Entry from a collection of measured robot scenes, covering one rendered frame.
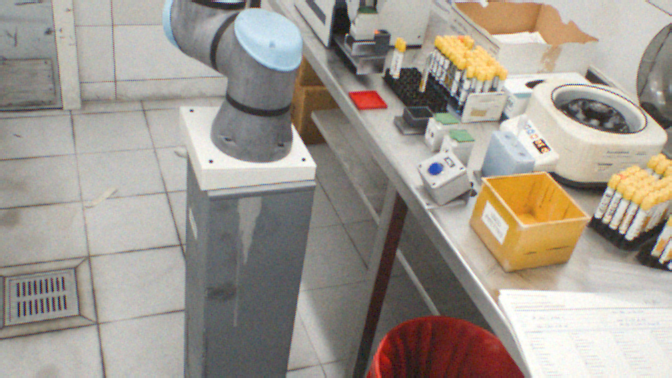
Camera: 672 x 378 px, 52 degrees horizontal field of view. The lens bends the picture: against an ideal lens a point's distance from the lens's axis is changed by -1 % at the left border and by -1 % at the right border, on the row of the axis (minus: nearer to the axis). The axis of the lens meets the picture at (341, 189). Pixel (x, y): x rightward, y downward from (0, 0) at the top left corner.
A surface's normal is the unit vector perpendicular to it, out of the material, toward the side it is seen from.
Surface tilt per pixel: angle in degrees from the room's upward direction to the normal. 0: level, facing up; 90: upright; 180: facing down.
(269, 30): 11
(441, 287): 0
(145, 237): 0
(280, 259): 90
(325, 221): 0
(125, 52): 90
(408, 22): 90
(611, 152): 90
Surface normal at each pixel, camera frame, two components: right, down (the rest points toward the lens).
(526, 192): 0.34, 0.59
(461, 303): 0.15, -0.81
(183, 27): -0.57, 0.30
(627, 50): -0.93, 0.10
